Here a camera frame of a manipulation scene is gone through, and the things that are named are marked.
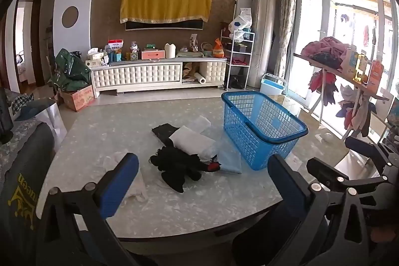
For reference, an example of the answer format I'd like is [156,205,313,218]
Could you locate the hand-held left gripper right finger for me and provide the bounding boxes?
[267,155,371,266]

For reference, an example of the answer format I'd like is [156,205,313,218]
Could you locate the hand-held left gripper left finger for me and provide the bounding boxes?
[36,153,140,266]

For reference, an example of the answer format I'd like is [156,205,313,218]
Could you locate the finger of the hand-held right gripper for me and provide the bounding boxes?
[344,136,391,167]
[307,158,391,192]

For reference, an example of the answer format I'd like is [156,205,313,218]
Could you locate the black garment with red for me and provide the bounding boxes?
[149,146,222,194]

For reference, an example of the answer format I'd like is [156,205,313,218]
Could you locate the light blue fabric pouch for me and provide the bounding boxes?
[216,129,244,175]

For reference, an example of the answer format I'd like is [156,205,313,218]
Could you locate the black cloth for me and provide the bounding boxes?
[152,123,181,145]

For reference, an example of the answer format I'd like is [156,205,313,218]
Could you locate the blue plastic basket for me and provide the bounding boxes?
[221,91,309,171]

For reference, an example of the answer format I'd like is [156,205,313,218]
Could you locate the white towel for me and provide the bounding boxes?
[169,126,219,161]

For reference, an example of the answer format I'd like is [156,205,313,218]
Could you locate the white translucent cloth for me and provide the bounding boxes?
[187,116,214,134]

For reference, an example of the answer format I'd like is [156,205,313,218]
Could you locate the grey and pink hanging garments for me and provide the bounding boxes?
[337,85,378,131]

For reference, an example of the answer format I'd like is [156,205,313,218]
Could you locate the red hanging garment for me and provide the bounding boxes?
[308,70,339,106]

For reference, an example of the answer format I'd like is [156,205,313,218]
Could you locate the orange carton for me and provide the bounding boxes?
[367,60,385,91]

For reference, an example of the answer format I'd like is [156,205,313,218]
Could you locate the white and blue carton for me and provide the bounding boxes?
[341,45,357,75]

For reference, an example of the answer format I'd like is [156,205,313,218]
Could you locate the white paper bag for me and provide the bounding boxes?
[37,101,67,145]

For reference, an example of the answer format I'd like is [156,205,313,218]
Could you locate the cardboard box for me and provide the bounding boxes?
[61,85,96,112]

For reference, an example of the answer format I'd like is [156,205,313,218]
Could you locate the dark chair cover yellow print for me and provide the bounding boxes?
[0,123,63,266]

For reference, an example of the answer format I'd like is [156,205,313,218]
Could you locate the light blue plastic bin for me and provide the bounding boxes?
[259,73,287,96]

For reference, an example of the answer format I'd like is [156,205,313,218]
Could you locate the pink clothes pile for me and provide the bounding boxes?
[301,36,353,70]

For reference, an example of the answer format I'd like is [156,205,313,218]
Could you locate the grey lace cloth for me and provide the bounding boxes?
[0,119,47,173]

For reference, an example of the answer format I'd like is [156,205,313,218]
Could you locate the white tufted TV cabinet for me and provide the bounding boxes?
[90,57,228,98]

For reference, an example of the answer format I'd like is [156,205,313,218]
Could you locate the blue cap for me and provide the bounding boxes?
[14,98,57,121]

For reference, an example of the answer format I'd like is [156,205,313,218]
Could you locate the green plastic bag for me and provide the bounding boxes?
[50,48,92,92]

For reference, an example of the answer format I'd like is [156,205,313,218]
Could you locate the tissue box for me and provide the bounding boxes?
[86,48,103,69]

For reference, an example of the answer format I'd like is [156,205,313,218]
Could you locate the plaid cloth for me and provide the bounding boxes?
[8,93,35,120]

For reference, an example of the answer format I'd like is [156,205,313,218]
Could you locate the pink box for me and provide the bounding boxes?
[141,49,166,61]

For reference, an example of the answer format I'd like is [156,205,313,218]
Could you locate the red and white snack bag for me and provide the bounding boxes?
[107,39,124,55]

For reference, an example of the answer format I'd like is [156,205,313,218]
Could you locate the white metal shelf rack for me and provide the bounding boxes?
[220,27,255,90]

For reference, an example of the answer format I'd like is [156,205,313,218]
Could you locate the standing air conditioner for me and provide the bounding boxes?
[251,0,278,89]

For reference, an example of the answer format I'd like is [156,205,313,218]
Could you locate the patterned curtain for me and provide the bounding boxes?
[274,0,298,80]

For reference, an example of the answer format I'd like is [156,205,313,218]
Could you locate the black television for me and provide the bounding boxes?
[125,18,204,33]

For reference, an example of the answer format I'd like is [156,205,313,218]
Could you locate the white plastic bag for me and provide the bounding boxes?
[228,8,253,39]

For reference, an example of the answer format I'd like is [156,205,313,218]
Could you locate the yellow cloth cover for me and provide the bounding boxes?
[120,0,212,25]

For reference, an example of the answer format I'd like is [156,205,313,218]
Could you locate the wooden door frame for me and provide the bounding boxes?
[14,0,42,89]

